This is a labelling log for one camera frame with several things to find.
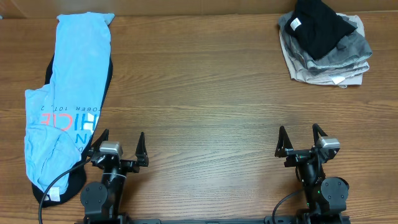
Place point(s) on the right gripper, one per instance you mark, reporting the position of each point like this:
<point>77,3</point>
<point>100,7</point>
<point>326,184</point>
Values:
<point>283,145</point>

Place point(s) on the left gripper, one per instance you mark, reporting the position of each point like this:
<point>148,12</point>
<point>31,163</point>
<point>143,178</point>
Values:
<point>140,152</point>

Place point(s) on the light blue printed t-shirt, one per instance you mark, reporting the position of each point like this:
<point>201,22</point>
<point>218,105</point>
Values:
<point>62,115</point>

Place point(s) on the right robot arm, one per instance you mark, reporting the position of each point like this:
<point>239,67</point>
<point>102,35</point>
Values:
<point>325,196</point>

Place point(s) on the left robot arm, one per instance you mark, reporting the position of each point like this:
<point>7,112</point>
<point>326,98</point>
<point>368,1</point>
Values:
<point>102,199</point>

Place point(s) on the black t-shirt on left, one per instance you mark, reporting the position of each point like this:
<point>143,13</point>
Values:
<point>76,178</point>

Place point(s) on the beige folded garment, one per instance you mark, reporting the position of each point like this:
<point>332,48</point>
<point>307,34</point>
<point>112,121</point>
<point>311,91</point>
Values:
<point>314,76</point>

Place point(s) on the grey folded garment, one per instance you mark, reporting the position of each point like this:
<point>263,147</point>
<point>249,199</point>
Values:
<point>351,53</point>

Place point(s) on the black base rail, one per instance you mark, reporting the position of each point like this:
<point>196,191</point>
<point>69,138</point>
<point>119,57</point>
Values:
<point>265,220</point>

